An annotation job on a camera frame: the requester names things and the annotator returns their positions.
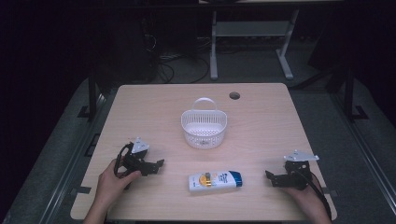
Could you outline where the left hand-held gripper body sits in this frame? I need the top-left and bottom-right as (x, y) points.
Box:
(120, 136), (151, 188)

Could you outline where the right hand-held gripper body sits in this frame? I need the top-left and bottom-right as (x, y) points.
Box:
(282, 149), (320, 191)

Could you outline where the white shampoo bottle blue cap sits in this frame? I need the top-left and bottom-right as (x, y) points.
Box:
(188, 170), (244, 193)

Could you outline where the white plastic basket with handle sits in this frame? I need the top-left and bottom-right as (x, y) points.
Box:
(180, 97), (228, 149)

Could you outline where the person's right hand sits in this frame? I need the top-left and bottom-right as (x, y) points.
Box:
(281, 183), (328, 218)

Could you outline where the person's left hand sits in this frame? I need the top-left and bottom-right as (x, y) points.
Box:
(94, 158), (143, 207)

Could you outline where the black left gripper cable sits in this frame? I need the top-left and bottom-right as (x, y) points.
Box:
(113, 142), (134, 179)

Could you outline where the black metal stand post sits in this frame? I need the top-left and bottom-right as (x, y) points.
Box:
(77, 73), (102, 120)
(342, 66), (370, 122)

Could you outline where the bundle of floor cables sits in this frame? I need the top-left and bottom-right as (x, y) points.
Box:
(154, 53), (211, 84)

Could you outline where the grey metal desk frame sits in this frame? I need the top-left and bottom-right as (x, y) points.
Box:
(208, 8), (301, 81)

